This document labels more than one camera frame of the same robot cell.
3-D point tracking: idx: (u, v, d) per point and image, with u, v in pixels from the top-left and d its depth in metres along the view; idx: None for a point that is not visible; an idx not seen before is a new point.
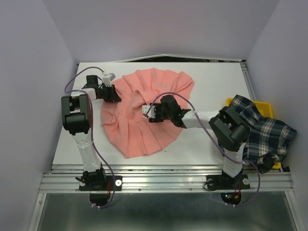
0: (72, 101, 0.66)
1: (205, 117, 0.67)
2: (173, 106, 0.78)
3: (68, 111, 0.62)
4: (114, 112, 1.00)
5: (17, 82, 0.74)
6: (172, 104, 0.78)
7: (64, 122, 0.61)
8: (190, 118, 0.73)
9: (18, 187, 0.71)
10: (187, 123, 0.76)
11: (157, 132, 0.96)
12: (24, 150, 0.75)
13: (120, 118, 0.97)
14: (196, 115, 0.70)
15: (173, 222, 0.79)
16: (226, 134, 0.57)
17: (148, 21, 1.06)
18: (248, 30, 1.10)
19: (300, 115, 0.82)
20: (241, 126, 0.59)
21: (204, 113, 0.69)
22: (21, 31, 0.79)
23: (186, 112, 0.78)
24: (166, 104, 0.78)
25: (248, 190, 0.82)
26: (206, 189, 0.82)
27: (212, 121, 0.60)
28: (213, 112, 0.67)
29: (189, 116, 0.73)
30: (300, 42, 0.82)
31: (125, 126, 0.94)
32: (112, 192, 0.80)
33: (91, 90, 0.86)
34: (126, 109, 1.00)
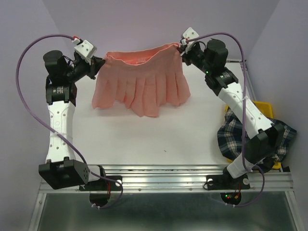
0: (55, 163, 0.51)
1: (253, 119, 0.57)
2: (220, 61, 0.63)
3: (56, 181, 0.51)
4: (108, 75, 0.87)
5: (17, 81, 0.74)
6: (221, 57, 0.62)
7: (55, 187, 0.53)
8: (234, 97, 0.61)
9: (19, 186, 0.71)
10: (223, 96, 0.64)
11: (144, 100, 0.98)
12: (24, 150, 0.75)
13: (112, 84, 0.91)
14: (243, 103, 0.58)
15: (174, 222, 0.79)
16: (258, 153, 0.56)
17: (148, 21, 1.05)
18: (247, 30, 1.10)
19: (300, 114, 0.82)
20: (273, 147, 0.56)
21: (253, 112, 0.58)
22: (21, 30, 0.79)
23: (229, 78, 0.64)
24: (214, 53, 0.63)
25: (248, 190, 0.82)
26: (206, 189, 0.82)
27: (259, 134, 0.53)
28: (264, 119, 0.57)
29: (233, 95, 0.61)
30: (299, 41, 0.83)
31: (113, 91, 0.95)
32: (120, 192, 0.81)
33: (66, 108, 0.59)
34: (122, 79, 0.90)
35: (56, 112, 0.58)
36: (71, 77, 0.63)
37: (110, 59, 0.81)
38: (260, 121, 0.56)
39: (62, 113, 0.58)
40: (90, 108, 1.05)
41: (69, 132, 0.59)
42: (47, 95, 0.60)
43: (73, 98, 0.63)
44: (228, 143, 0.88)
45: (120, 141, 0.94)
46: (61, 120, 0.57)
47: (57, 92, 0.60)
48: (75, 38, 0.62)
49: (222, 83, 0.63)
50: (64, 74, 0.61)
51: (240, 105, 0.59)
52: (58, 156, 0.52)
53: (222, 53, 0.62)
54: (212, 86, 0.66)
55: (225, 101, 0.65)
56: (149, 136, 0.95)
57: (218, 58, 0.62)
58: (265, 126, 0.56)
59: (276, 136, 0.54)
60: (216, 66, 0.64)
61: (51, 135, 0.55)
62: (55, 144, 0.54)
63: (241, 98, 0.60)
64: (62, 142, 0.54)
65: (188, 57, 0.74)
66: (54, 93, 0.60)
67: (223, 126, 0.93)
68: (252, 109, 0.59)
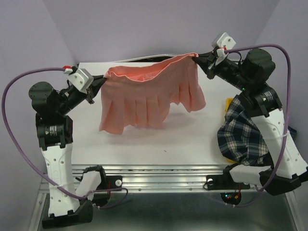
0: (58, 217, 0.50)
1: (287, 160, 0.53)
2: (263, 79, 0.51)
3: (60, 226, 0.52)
4: (113, 95, 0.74)
5: (18, 81, 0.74)
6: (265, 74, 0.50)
7: None
8: (273, 130, 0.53)
9: (19, 186, 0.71)
10: (258, 122, 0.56)
11: (156, 115, 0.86)
12: (24, 150, 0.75)
13: (118, 105, 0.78)
14: (283, 141, 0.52)
15: (173, 222, 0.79)
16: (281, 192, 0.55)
17: (147, 20, 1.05)
18: (248, 29, 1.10)
19: (301, 113, 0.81)
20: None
21: (290, 152, 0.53)
22: (21, 29, 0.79)
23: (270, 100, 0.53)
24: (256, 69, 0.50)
25: (248, 190, 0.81)
26: (206, 189, 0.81)
27: (293, 180, 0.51)
28: (300, 160, 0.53)
29: (273, 127, 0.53)
30: (299, 40, 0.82)
31: (120, 112, 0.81)
32: (125, 192, 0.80)
33: (63, 154, 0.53)
34: (130, 98, 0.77)
35: (52, 160, 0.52)
36: (65, 110, 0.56)
37: (115, 77, 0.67)
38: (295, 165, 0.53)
39: (60, 161, 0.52)
40: (90, 108, 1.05)
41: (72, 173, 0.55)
42: (39, 140, 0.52)
43: (70, 135, 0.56)
44: (228, 142, 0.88)
45: (120, 142, 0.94)
46: (60, 168, 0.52)
47: (50, 134, 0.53)
48: (67, 68, 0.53)
49: (264, 109, 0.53)
50: (57, 112, 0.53)
51: (278, 141, 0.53)
52: (62, 210, 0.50)
53: (268, 68, 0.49)
54: (250, 108, 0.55)
55: (259, 129, 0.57)
56: (150, 136, 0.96)
57: (262, 75, 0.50)
58: (300, 170, 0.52)
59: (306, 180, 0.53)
60: (257, 84, 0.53)
61: (51, 188, 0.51)
62: (56, 197, 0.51)
63: (281, 134, 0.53)
64: (63, 195, 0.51)
65: (216, 71, 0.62)
66: (48, 135, 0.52)
67: (223, 126, 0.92)
68: (290, 147, 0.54)
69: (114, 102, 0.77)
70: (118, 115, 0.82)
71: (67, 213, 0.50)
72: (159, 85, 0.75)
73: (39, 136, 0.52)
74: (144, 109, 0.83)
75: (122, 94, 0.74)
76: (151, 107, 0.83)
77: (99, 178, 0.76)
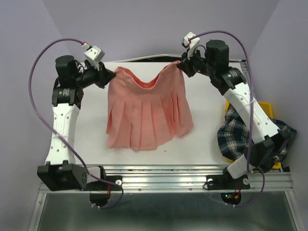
0: (53, 166, 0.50)
1: (259, 123, 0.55)
2: (222, 58, 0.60)
3: (53, 182, 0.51)
4: (116, 93, 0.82)
5: (18, 82, 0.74)
6: (222, 54, 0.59)
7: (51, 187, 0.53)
8: (241, 99, 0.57)
9: (19, 186, 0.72)
10: (229, 98, 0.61)
11: (150, 128, 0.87)
12: (24, 150, 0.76)
13: (117, 106, 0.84)
14: (251, 107, 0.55)
15: (173, 222, 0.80)
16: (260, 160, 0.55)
17: (148, 20, 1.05)
18: (248, 29, 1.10)
19: (300, 114, 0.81)
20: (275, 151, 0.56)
21: (260, 117, 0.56)
22: (21, 29, 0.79)
23: (235, 77, 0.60)
24: (214, 50, 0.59)
25: (248, 190, 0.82)
26: (206, 189, 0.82)
27: (264, 141, 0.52)
28: (271, 124, 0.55)
29: (240, 97, 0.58)
30: (299, 40, 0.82)
31: (117, 118, 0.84)
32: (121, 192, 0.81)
33: (70, 110, 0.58)
34: (129, 99, 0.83)
35: (59, 115, 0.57)
36: (80, 83, 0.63)
37: (122, 74, 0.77)
38: (266, 128, 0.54)
39: (65, 116, 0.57)
40: (89, 108, 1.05)
41: (72, 135, 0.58)
42: (53, 97, 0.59)
43: (78, 101, 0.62)
44: (228, 142, 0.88)
45: None
46: (64, 121, 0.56)
47: (63, 94, 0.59)
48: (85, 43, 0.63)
49: (230, 83, 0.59)
50: (73, 78, 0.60)
51: (248, 109, 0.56)
52: (57, 160, 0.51)
53: (223, 48, 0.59)
54: (220, 86, 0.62)
55: (232, 104, 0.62)
56: None
57: (220, 55, 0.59)
58: (272, 133, 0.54)
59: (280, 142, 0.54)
60: (220, 63, 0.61)
61: (53, 137, 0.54)
62: (56, 146, 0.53)
63: (248, 101, 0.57)
64: (62, 145, 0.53)
65: (190, 64, 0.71)
66: (60, 95, 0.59)
67: (223, 126, 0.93)
68: (260, 112, 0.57)
69: (115, 101, 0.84)
70: (114, 119, 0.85)
71: (61, 162, 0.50)
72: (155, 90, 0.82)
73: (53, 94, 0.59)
74: (138, 119, 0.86)
75: (125, 94, 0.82)
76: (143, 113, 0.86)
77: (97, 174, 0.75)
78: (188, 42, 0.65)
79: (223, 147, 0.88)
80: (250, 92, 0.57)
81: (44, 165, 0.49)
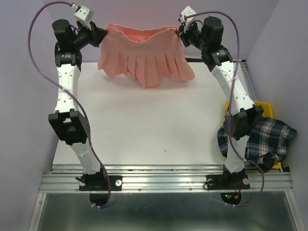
0: (62, 115, 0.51)
1: (237, 97, 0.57)
2: (215, 38, 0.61)
3: (61, 130, 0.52)
4: (110, 46, 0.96)
5: (19, 82, 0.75)
6: (217, 33, 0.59)
7: (59, 136, 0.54)
8: (225, 76, 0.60)
9: (19, 186, 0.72)
10: (216, 74, 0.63)
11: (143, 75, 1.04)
12: (25, 150, 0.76)
13: (112, 56, 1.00)
14: (232, 83, 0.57)
15: (174, 222, 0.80)
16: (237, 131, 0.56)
17: (148, 20, 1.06)
18: (247, 30, 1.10)
19: (301, 114, 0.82)
20: (250, 126, 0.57)
21: (239, 92, 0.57)
22: (22, 29, 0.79)
23: (225, 55, 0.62)
24: (210, 28, 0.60)
25: (248, 190, 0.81)
26: (206, 189, 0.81)
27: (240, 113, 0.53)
28: (248, 99, 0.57)
29: (224, 73, 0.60)
30: (298, 40, 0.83)
31: (114, 62, 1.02)
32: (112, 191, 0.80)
33: (74, 70, 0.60)
34: (123, 52, 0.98)
35: (63, 73, 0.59)
36: (77, 44, 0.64)
37: (112, 31, 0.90)
38: (242, 101, 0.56)
39: (69, 74, 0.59)
40: (89, 108, 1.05)
41: (75, 93, 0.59)
42: (56, 59, 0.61)
43: (80, 64, 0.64)
44: (227, 142, 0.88)
45: (120, 142, 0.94)
46: (68, 80, 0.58)
47: (66, 57, 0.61)
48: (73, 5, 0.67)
49: (217, 59, 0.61)
50: (72, 43, 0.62)
51: (230, 84, 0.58)
52: (66, 109, 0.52)
53: (218, 29, 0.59)
54: (208, 62, 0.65)
55: (218, 79, 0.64)
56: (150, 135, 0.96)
57: (214, 34, 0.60)
58: (247, 106, 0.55)
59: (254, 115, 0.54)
60: (212, 42, 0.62)
61: (59, 91, 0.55)
62: (63, 98, 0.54)
63: (231, 78, 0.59)
64: (68, 96, 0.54)
65: (186, 38, 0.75)
66: (63, 57, 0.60)
67: (223, 126, 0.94)
68: (240, 88, 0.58)
69: (110, 52, 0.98)
70: (111, 65, 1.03)
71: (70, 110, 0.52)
72: (151, 48, 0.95)
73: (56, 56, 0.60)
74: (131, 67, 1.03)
75: (118, 46, 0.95)
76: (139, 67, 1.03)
77: (96, 166, 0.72)
78: (184, 19, 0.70)
79: (222, 147, 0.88)
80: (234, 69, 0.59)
81: (54, 113, 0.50)
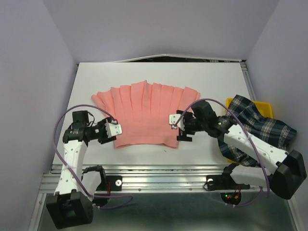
0: (62, 197, 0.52)
1: (266, 154, 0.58)
2: (208, 113, 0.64)
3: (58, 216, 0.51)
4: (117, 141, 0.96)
5: (19, 82, 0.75)
6: (206, 110, 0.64)
7: (57, 224, 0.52)
8: (239, 139, 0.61)
9: (19, 186, 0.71)
10: (229, 142, 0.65)
11: (135, 92, 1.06)
12: (24, 150, 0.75)
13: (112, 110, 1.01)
14: (250, 142, 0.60)
15: (174, 222, 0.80)
16: (288, 186, 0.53)
17: (148, 20, 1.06)
18: (247, 30, 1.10)
19: (300, 114, 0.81)
20: (302, 177, 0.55)
21: (263, 147, 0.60)
22: (22, 30, 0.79)
23: (226, 120, 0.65)
24: (198, 110, 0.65)
25: (248, 190, 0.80)
26: (206, 189, 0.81)
27: (280, 168, 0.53)
28: (276, 150, 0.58)
29: (237, 136, 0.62)
30: (299, 40, 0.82)
31: (111, 106, 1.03)
32: (112, 192, 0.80)
33: (80, 145, 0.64)
34: (125, 107, 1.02)
35: (69, 149, 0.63)
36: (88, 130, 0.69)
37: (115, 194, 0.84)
38: (274, 153, 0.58)
39: (75, 150, 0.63)
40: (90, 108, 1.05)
41: (79, 169, 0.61)
42: (64, 135, 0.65)
43: (86, 139, 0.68)
44: None
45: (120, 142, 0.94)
46: (73, 155, 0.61)
47: (73, 133, 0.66)
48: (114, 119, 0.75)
49: (221, 129, 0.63)
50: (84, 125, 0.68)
51: (247, 143, 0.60)
52: (66, 190, 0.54)
53: (206, 107, 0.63)
54: (216, 135, 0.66)
55: (233, 145, 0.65)
56: None
57: (205, 112, 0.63)
58: (280, 158, 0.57)
59: (296, 163, 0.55)
60: (209, 118, 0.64)
61: (63, 169, 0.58)
62: (65, 177, 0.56)
63: (246, 137, 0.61)
64: (71, 176, 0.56)
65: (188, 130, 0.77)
66: (70, 134, 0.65)
67: None
68: (261, 144, 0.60)
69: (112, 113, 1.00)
70: (108, 103, 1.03)
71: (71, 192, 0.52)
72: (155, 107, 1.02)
73: (65, 134, 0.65)
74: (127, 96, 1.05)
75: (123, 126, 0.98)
76: (136, 95, 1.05)
77: (98, 178, 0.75)
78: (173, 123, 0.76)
79: (222, 147, 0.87)
80: (244, 130, 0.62)
81: (52, 196, 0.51)
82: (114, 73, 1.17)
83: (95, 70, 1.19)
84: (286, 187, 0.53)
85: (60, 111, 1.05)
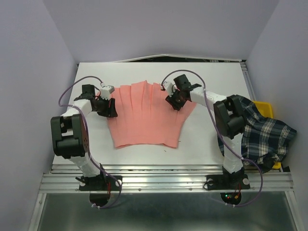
0: (64, 121, 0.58)
1: (211, 99, 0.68)
2: (184, 82, 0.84)
3: (59, 135, 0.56)
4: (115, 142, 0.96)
5: (19, 82, 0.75)
6: (183, 79, 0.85)
7: (55, 147, 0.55)
8: (198, 93, 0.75)
9: (19, 186, 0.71)
10: (196, 98, 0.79)
11: (135, 93, 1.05)
12: (24, 151, 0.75)
13: None
14: (204, 94, 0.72)
15: (174, 222, 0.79)
16: (224, 120, 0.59)
17: (148, 21, 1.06)
18: (248, 30, 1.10)
19: (300, 114, 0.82)
20: (240, 117, 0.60)
21: (212, 95, 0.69)
22: (22, 30, 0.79)
23: (197, 86, 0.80)
24: (177, 80, 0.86)
25: (248, 190, 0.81)
26: (206, 189, 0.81)
27: (217, 104, 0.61)
28: (221, 96, 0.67)
29: (198, 91, 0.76)
30: (299, 40, 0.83)
31: None
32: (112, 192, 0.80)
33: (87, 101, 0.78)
34: (125, 108, 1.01)
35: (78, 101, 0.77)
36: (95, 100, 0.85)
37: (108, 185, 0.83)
38: (216, 97, 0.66)
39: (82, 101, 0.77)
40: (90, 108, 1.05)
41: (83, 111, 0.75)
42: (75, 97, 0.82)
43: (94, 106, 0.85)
44: None
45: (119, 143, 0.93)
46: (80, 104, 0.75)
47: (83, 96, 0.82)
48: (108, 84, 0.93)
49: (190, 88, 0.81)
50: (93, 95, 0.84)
51: (201, 95, 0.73)
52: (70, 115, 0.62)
53: (183, 76, 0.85)
54: (186, 96, 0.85)
55: (198, 101, 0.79)
56: None
57: (181, 79, 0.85)
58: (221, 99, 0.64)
59: (234, 104, 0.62)
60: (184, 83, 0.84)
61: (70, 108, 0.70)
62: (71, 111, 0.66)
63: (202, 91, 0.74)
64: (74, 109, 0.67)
65: (172, 99, 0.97)
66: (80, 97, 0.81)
67: None
68: (211, 94, 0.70)
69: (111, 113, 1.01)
70: None
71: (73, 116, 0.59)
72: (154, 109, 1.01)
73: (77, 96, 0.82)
74: (127, 96, 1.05)
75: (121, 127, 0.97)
76: (136, 96, 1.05)
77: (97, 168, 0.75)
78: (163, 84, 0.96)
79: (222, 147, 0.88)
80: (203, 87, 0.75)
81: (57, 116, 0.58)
82: (114, 73, 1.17)
83: (95, 70, 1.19)
84: (222, 121, 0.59)
85: (60, 111, 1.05)
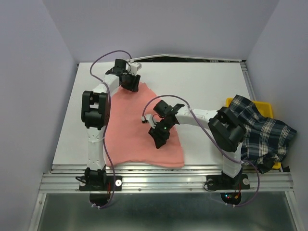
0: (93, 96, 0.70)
1: (202, 117, 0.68)
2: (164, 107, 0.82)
3: (86, 107, 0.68)
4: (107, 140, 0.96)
5: (19, 82, 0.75)
6: (162, 105, 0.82)
7: (82, 116, 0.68)
8: (185, 114, 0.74)
9: (19, 186, 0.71)
10: (183, 121, 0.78)
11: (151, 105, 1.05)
12: (24, 150, 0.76)
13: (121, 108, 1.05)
14: (191, 113, 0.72)
15: (174, 222, 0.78)
16: (224, 136, 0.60)
17: (148, 21, 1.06)
18: (247, 30, 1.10)
19: (300, 114, 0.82)
20: (237, 127, 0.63)
21: (201, 112, 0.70)
22: (22, 30, 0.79)
23: (179, 108, 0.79)
24: (158, 108, 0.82)
25: (248, 190, 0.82)
26: (206, 189, 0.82)
27: (212, 121, 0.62)
28: (211, 112, 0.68)
29: (184, 113, 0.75)
30: (298, 40, 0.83)
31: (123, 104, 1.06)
32: (112, 192, 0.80)
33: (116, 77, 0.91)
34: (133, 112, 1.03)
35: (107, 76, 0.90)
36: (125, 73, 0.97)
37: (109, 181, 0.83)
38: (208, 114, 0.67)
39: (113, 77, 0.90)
40: None
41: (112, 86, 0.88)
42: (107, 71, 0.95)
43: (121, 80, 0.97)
44: None
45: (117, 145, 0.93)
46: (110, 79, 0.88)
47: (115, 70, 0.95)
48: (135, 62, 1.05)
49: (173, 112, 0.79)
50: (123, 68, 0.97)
51: (190, 115, 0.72)
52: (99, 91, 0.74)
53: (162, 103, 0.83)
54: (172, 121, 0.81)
55: (185, 122, 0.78)
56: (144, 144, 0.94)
57: (160, 107, 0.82)
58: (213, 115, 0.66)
59: (226, 117, 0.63)
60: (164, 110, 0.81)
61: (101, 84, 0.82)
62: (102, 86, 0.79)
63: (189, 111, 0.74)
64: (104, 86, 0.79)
65: (156, 132, 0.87)
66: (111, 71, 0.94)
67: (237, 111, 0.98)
68: (200, 110, 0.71)
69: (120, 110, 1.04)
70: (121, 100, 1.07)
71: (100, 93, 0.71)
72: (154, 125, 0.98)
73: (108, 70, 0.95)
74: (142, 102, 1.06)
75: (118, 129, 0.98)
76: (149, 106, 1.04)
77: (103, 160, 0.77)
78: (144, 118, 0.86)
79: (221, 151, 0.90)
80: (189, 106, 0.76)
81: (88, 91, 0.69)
82: None
83: (95, 70, 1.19)
84: (222, 136, 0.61)
85: (60, 111, 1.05)
